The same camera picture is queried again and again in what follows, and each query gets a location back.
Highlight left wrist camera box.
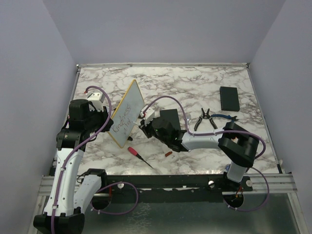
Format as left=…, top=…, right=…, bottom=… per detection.
left=87, top=92, right=104, bottom=112

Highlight red handled screwdriver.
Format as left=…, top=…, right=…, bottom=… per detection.
left=128, top=147, right=153, bottom=169

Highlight black front mounting rail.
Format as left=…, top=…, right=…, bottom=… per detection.
left=79, top=168, right=244, bottom=204

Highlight black flat rectangular pad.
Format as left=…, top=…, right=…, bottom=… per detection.
left=159, top=109, right=181, bottom=130

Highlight yellow framed whiteboard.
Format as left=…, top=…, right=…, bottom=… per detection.
left=109, top=79, right=145, bottom=148

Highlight black handled pliers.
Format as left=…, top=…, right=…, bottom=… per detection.
left=194, top=108, right=217, bottom=132

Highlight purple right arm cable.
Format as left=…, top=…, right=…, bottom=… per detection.
left=143, top=96, right=270, bottom=212

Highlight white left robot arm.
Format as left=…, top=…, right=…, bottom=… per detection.
left=33, top=96, right=113, bottom=234

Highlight blue handled pliers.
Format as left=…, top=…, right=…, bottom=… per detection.
left=211, top=114, right=238, bottom=122

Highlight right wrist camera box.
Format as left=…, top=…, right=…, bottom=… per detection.
left=139, top=106, right=155, bottom=126

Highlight black rectangular box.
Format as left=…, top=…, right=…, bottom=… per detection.
left=220, top=86, right=240, bottom=112

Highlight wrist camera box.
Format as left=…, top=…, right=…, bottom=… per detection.
left=139, top=106, right=155, bottom=126
left=87, top=92, right=104, bottom=112

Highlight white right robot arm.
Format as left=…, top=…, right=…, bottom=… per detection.
left=139, top=117, right=259, bottom=191

